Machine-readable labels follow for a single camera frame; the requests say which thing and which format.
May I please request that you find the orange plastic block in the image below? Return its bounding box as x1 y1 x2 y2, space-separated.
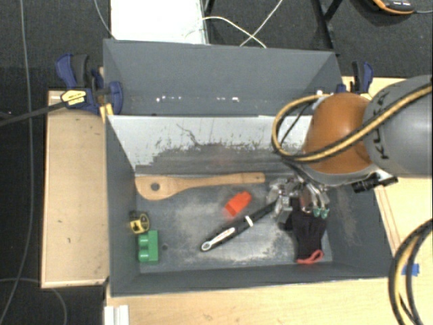
223 190 253 218

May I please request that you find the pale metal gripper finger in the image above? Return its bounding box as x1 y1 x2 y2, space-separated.
275 197 294 230
267 179 289 203

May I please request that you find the wooden spoon with hole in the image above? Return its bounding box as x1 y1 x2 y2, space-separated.
135 171 267 202

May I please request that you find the yellow and black tape measure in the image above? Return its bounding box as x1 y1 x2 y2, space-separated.
129 210 151 234

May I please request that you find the pale wood flat board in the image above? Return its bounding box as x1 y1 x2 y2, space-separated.
40 89 111 289

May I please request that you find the grey metal bin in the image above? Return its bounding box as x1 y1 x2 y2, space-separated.
101 38 395 297

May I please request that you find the green toy brick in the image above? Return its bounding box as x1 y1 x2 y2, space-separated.
135 229 160 264

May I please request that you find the black cylinder on white bracket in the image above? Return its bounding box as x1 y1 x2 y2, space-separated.
350 175 399 193

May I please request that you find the black glove with red cuff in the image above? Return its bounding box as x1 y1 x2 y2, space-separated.
290 207 328 266

